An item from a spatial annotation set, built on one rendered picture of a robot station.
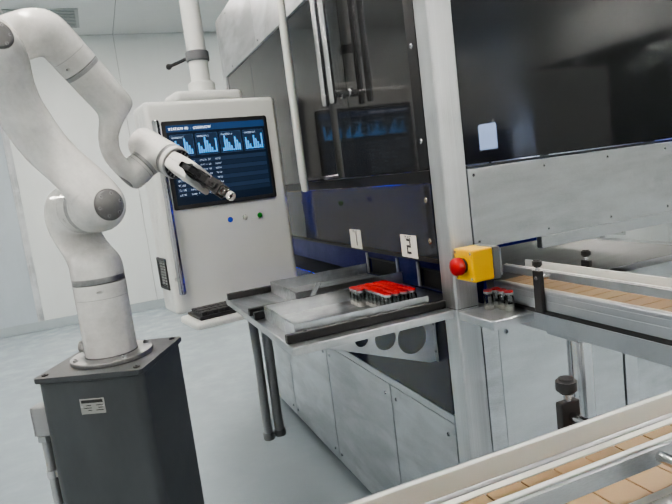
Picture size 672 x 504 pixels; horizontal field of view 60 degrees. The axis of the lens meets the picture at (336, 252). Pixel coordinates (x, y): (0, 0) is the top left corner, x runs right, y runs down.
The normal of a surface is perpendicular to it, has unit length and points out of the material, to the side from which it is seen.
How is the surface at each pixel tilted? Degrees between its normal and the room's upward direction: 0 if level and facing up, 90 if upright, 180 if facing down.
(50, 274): 90
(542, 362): 90
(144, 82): 90
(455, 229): 90
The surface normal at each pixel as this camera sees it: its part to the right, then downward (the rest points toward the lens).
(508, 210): 0.37, 0.07
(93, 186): 0.51, -0.34
